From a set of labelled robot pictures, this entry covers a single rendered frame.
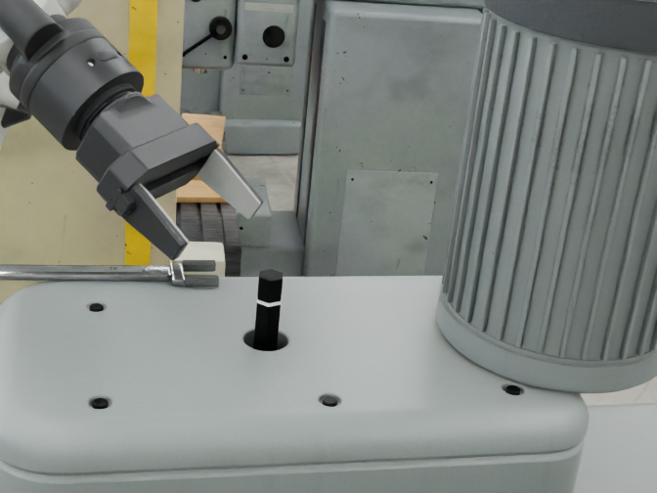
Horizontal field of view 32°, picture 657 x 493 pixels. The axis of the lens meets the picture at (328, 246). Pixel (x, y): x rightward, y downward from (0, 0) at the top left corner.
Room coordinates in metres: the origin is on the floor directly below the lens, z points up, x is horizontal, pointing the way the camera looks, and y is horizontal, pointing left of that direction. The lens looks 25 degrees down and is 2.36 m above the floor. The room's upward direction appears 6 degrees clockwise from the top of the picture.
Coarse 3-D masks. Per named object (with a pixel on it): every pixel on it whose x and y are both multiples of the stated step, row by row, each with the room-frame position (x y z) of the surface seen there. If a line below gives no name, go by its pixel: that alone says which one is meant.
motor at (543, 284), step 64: (512, 0) 0.82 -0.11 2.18; (576, 0) 0.78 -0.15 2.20; (640, 0) 0.77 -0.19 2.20; (512, 64) 0.81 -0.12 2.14; (576, 64) 0.78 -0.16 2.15; (640, 64) 0.77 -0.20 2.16; (512, 128) 0.81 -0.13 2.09; (576, 128) 0.78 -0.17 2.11; (640, 128) 0.77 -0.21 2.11; (512, 192) 0.80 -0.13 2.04; (576, 192) 0.78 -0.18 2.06; (640, 192) 0.77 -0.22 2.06; (448, 256) 0.86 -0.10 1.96; (512, 256) 0.79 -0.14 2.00; (576, 256) 0.77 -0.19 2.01; (640, 256) 0.78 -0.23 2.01; (448, 320) 0.83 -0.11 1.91; (512, 320) 0.79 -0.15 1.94; (576, 320) 0.77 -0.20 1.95; (640, 320) 0.79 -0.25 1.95; (576, 384) 0.77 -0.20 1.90
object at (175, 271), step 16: (0, 272) 0.86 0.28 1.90; (16, 272) 0.86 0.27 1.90; (32, 272) 0.87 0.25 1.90; (48, 272) 0.87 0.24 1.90; (64, 272) 0.87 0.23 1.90; (80, 272) 0.88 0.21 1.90; (96, 272) 0.88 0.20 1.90; (112, 272) 0.88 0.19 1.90; (128, 272) 0.89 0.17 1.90; (144, 272) 0.89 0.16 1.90; (160, 272) 0.89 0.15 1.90; (176, 272) 0.90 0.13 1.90
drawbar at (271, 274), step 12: (264, 276) 0.80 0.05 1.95; (276, 276) 0.81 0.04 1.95; (264, 288) 0.80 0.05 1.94; (276, 288) 0.80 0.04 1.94; (264, 300) 0.80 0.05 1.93; (276, 300) 0.80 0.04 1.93; (264, 312) 0.80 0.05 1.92; (276, 312) 0.80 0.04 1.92; (264, 324) 0.80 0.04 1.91; (276, 324) 0.80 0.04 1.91; (264, 336) 0.80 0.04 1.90; (276, 336) 0.80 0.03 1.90; (264, 348) 0.80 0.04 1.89; (276, 348) 0.80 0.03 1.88
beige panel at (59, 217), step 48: (96, 0) 2.45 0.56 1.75; (144, 0) 2.47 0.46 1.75; (144, 48) 2.47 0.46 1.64; (48, 144) 2.42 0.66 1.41; (0, 192) 2.40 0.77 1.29; (48, 192) 2.42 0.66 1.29; (96, 192) 2.45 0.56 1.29; (0, 240) 2.40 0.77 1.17; (48, 240) 2.42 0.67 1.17; (96, 240) 2.45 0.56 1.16; (144, 240) 2.47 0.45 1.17; (0, 288) 2.40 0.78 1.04
